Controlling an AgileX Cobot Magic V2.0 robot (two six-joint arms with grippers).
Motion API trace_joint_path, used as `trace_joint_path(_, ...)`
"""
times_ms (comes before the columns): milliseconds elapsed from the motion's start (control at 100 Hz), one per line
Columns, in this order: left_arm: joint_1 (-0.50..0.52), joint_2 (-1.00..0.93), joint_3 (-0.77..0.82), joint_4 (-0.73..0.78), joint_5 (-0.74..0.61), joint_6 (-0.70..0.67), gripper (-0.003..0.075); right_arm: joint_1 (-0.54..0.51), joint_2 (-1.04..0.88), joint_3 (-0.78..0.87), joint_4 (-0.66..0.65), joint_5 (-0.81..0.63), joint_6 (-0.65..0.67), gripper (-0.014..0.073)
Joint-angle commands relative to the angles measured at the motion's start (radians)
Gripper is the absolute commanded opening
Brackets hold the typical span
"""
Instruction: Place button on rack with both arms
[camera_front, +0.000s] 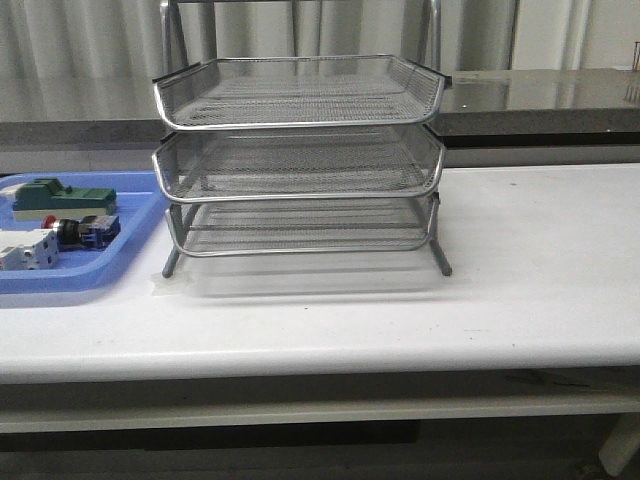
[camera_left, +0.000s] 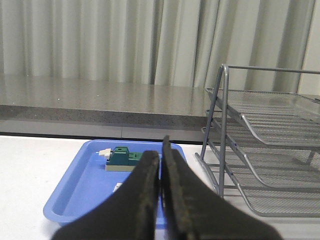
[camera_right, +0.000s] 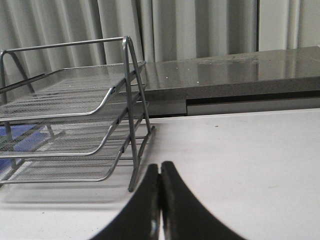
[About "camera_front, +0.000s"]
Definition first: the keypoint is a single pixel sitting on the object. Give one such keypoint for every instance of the grey stone counter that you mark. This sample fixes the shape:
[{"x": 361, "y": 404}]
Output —
[{"x": 481, "y": 109}]

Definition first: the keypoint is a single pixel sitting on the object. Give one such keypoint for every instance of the mesh tray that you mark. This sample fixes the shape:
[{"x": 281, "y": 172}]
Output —
[
  {"x": 242, "y": 228},
  {"x": 299, "y": 92},
  {"x": 317, "y": 163}
]

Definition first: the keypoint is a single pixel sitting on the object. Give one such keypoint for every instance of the red emergency push button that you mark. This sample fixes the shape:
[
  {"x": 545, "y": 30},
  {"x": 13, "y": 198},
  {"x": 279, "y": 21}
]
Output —
[{"x": 93, "y": 232}]

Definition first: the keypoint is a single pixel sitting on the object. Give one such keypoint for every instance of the blue plastic tray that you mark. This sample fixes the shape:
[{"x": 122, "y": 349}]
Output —
[{"x": 139, "y": 206}]

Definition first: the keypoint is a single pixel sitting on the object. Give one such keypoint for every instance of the green terminal block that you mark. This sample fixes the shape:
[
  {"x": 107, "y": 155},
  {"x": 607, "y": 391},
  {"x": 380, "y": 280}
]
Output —
[{"x": 48, "y": 196}]

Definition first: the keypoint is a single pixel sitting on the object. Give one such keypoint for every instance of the silver rack frame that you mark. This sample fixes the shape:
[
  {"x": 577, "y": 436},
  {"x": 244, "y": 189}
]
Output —
[{"x": 430, "y": 24}]

